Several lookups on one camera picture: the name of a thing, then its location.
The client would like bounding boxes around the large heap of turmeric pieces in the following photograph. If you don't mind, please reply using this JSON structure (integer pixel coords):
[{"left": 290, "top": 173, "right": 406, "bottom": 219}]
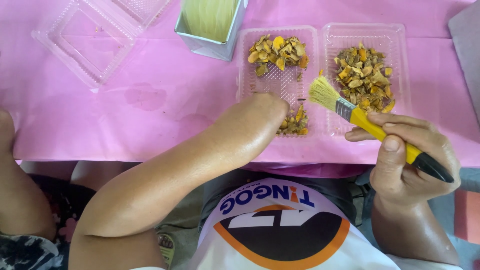
[{"left": 333, "top": 42, "right": 397, "bottom": 114}]

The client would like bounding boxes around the pale green fibre bundle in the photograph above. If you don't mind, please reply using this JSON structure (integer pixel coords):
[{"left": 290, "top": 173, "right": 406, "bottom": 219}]
[{"left": 181, "top": 0, "right": 241, "bottom": 43}]

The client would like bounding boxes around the medium heap of turmeric pieces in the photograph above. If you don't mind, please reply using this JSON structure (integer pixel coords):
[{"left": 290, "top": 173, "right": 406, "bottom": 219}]
[{"left": 247, "top": 34, "right": 310, "bottom": 77}]

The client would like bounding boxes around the green sandal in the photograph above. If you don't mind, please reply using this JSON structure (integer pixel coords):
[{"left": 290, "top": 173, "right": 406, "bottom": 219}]
[{"left": 157, "top": 233, "right": 176, "bottom": 269}]

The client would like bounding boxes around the empty clear clamshell tray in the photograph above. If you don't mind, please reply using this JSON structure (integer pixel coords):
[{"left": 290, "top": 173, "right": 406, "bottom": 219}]
[{"left": 31, "top": 0, "right": 172, "bottom": 91}]

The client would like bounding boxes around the person's white printed shirt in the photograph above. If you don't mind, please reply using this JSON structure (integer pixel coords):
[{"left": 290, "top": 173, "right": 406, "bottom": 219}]
[{"left": 129, "top": 178, "right": 464, "bottom": 270}]

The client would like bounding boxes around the person's left hand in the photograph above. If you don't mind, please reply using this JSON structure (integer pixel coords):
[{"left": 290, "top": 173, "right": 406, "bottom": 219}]
[{"left": 250, "top": 92, "right": 290, "bottom": 131}]

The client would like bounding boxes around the pink table cover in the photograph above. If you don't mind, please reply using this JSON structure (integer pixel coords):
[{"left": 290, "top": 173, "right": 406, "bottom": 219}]
[{"left": 0, "top": 0, "right": 480, "bottom": 179}]

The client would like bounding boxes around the small heap of turmeric pieces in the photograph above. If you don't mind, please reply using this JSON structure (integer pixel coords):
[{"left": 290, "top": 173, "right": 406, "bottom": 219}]
[{"left": 276, "top": 104, "right": 309, "bottom": 136}]

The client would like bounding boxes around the person's right hand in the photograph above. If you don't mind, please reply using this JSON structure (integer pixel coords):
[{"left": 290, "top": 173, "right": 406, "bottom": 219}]
[{"left": 344, "top": 112, "right": 462, "bottom": 208}]

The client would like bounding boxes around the square metal tin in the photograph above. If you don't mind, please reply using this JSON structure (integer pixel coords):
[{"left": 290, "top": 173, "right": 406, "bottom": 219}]
[{"left": 174, "top": 0, "right": 249, "bottom": 62}]

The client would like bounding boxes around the red floor mat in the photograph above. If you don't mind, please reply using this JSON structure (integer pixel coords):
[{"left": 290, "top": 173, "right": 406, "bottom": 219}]
[{"left": 453, "top": 188, "right": 480, "bottom": 245}]

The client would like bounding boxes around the clear clamshell tray with turmeric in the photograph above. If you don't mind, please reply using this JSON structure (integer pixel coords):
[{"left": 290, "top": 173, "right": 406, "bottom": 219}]
[{"left": 235, "top": 22, "right": 412, "bottom": 140}]

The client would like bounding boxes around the yellow handled paint brush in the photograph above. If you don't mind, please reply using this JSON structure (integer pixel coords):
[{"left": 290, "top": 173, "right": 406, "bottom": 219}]
[{"left": 308, "top": 76, "right": 455, "bottom": 184}]

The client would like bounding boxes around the grey board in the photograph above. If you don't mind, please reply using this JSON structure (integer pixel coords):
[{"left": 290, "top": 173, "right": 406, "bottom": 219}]
[{"left": 448, "top": 0, "right": 480, "bottom": 125}]

